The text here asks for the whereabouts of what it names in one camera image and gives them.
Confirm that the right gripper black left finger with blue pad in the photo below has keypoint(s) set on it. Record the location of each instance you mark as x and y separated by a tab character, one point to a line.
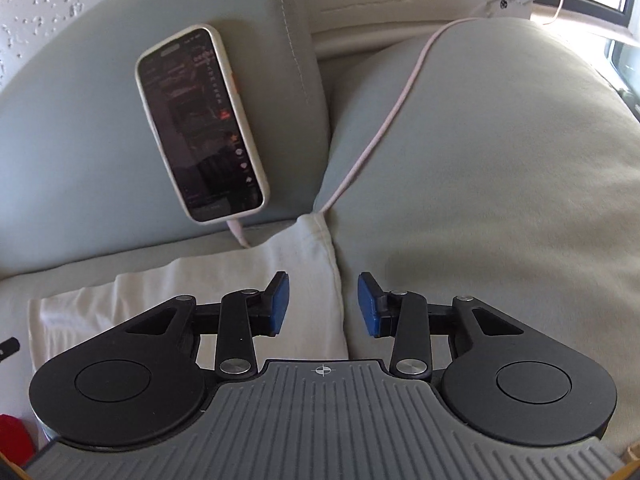
146	379

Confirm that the red garment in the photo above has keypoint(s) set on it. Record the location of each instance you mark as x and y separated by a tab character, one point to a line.
16	444

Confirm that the grey-green sofa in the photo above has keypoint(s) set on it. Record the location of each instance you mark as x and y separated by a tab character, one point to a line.
485	159

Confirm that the smartphone in white case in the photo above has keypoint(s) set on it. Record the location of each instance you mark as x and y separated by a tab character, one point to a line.
200	127

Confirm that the white t-shirt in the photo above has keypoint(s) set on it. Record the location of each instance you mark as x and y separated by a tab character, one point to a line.
312	328

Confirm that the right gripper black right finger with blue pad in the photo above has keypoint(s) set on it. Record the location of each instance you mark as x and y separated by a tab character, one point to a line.
496	374

